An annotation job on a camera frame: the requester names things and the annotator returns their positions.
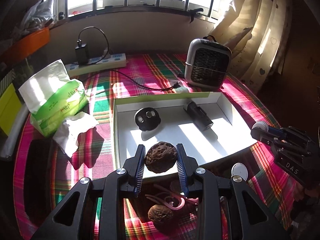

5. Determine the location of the green base round mirror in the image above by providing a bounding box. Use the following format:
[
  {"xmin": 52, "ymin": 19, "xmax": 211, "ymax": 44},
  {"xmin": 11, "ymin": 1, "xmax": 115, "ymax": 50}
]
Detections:
[{"xmin": 231, "ymin": 163, "xmax": 248, "ymax": 181}]

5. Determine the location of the brown walnut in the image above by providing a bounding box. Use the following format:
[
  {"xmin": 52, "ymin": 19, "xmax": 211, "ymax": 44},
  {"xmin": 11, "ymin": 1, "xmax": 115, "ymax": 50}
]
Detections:
[
  {"xmin": 144, "ymin": 141, "xmax": 177, "ymax": 173},
  {"xmin": 148, "ymin": 205, "xmax": 174, "ymax": 224}
]

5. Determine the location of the black cylindrical flashlight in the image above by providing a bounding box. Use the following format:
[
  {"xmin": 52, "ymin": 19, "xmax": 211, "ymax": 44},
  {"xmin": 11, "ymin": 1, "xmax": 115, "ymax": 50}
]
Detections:
[{"xmin": 183, "ymin": 101, "xmax": 213, "ymax": 132}]

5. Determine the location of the pink clip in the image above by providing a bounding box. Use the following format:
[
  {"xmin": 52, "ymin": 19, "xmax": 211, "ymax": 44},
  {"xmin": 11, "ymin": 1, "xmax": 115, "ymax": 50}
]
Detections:
[{"xmin": 145, "ymin": 184, "xmax": 199, "ymax": 211}]

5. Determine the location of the black round three-button device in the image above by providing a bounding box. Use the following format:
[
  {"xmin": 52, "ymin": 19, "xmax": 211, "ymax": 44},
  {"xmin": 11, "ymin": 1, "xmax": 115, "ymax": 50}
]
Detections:
[{"xmin": 135, "ymin": 107, "xmax": 161, "ymax": 132}]

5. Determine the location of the white green cardboard box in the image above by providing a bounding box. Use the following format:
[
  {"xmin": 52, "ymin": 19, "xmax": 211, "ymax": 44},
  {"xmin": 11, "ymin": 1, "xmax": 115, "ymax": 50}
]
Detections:
[{"xmin": 111, "ymin": 92, "xmax": 257, "ymax": 168}]

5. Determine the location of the plaid bed sheet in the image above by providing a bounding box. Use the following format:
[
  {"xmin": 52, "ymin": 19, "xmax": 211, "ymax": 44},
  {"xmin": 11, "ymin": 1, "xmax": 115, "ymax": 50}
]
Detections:
[{"xmin": 13, "ymin": 54, "xmax": 296, "ymax": 239}]

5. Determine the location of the crumpled white tissue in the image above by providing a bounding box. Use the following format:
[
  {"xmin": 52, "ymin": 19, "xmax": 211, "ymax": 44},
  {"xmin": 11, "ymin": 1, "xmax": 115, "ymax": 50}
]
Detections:
[{"xmin": 53, "ymin": 112, "xmax": 99, "ymax": 158}]

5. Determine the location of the white black mini heater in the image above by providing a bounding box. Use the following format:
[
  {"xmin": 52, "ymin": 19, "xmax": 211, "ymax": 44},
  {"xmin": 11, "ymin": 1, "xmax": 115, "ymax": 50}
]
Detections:
[{"xmin": 184, "ymin": 38, "xmax": 232, "ymax": 90}]

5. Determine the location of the beige heart-pattern curtain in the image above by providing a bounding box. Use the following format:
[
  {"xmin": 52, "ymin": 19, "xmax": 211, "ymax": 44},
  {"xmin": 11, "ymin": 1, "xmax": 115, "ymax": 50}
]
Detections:
[{"xmin": 210, "ymin": 0, "xmax": 291, "ymax": 93}]

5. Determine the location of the green tissue pack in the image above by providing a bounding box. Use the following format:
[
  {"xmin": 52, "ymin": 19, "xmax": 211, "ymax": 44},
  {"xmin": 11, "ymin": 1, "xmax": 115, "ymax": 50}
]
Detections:
[{"xmin": 18, "ymin": 60, "xmax": 88, "ymax": 137}]

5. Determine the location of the yellow green storage box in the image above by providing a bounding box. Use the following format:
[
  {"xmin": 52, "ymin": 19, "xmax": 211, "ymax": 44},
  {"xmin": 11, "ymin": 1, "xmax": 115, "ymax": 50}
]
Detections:
[{"xmin": 0, "ymin": 83, "xmax": 22, "ymax": 138}]

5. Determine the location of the white power strip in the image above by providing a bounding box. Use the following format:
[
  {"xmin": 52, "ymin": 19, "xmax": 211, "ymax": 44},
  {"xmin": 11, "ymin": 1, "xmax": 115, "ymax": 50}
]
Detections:
[{"xmin": 65, "ymin": 53, "xmax": 127, "ymax": 77}]

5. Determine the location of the orange box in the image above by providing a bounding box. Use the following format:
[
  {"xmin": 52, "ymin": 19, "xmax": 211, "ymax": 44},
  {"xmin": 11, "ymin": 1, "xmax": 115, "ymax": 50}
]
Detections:
[{"xmin": 1, "ymin": 27, "xmax": 50, "ymax": 65}]

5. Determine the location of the black cable on bed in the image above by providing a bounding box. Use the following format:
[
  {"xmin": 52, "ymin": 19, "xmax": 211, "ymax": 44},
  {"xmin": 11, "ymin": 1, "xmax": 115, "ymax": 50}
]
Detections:
[{"xmin": 85, "ymin": 69, "xmax": 181, "ymax": 92}]

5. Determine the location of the black charger with cable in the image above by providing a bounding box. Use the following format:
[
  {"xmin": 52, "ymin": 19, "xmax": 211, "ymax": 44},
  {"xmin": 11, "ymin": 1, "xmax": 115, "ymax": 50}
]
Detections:
[{"xmin": 75, "ymin": 26, "xmax": 110, "ymax": 66}]

